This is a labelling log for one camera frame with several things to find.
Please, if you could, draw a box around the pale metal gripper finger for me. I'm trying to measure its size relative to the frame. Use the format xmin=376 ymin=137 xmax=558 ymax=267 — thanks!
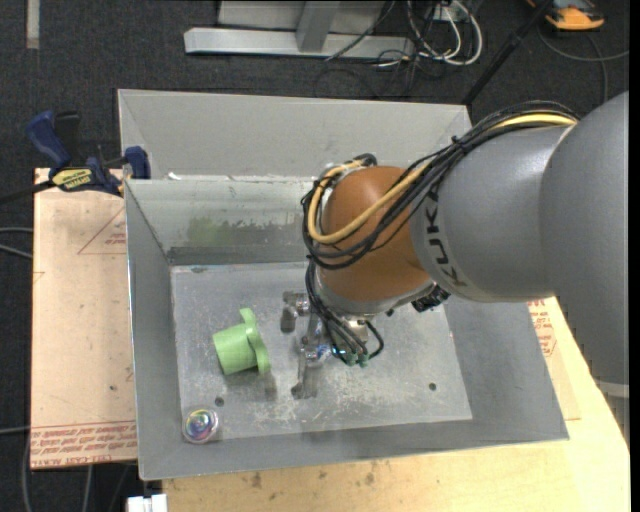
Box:
xmin=290 ymin=348 xmax=327 ymax=400
xmin=280 ymin=290 xmax=312 ymax=334

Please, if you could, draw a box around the green plastic cup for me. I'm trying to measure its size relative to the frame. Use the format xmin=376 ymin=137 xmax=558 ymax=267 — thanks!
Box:
xmin=211 ymin=307 xmax=273 ymax=377

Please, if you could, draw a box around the grey metal bin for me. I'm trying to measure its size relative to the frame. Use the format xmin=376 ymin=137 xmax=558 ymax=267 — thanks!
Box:
xmin=117 ymin=88 xmax=571 ymax=482

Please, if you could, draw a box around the brown cardboard board red print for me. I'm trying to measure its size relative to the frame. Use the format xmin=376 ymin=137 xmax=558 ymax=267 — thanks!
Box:
xmin=29 ymin=167 xmax=583 ymax=472

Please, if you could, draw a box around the black cylinder on white bracket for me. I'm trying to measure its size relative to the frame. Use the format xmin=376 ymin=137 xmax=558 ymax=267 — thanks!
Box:
xmin=410 ymin=283 xmax=452 ymax=314

